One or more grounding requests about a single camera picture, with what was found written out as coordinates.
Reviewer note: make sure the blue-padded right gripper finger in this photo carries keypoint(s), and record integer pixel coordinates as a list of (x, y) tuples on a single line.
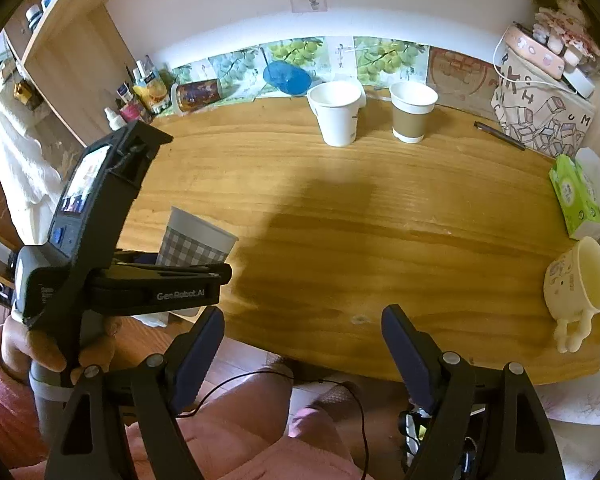
[(491, 420)]

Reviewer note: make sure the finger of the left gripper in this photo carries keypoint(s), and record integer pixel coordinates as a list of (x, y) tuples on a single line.
[(144, 266)]

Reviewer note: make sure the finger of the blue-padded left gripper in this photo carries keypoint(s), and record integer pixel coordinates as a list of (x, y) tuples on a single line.
[(91, 442)]

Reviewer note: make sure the grey checkered paper cup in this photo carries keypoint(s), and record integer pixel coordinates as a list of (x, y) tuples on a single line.
[(190, 240)]

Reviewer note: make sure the dark patterned lying cup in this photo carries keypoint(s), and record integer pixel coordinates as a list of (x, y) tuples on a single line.
[(192, 96)]

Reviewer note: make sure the blue plastic cup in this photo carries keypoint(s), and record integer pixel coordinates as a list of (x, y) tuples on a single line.
[(287, 78)]

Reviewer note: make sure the white paper cup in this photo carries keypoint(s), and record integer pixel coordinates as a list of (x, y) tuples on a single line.
[(335, 105)]

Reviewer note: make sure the brown sleeved paper cup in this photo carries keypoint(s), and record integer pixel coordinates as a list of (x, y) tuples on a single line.
[(411, 102)]

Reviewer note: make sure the person's left hand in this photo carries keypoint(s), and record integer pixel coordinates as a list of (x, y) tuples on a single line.
[(21, 347)]

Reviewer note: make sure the white curtain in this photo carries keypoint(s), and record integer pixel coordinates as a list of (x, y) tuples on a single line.
[(573, 408)]

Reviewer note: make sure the white cloth on furniture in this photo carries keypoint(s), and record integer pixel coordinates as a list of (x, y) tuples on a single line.
[(30, 183)]

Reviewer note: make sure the white spray bottle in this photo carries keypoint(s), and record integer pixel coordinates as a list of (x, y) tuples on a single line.
[(114, 119)]

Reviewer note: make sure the pink container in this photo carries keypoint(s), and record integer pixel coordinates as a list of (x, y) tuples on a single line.
[(132, 108)]

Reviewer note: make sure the cream ceramic mug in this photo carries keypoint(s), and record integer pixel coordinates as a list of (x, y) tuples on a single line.
[(571, 291)]

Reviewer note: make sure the yellow tube pack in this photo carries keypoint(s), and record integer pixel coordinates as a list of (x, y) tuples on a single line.
[(150, 87)]

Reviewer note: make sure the wooden bookshelf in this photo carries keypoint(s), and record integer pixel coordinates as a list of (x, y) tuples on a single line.
[(75, 57)]

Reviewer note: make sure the green tissue box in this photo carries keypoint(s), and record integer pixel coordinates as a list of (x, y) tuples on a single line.
[(576, 183)]

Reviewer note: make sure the dark pen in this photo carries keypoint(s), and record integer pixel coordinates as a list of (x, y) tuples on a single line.
[(499, 135)]

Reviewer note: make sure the grape picture cards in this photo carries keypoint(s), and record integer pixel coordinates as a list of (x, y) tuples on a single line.
[(375, 62)]

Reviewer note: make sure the printed letter box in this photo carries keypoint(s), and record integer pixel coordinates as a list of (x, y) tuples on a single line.
[(537, 110)]

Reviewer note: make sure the pink device box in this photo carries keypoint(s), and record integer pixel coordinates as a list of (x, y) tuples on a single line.
[(535, 53)]

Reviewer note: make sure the brown-haired rag doll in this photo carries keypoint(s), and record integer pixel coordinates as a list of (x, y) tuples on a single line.
[(570, 29)]

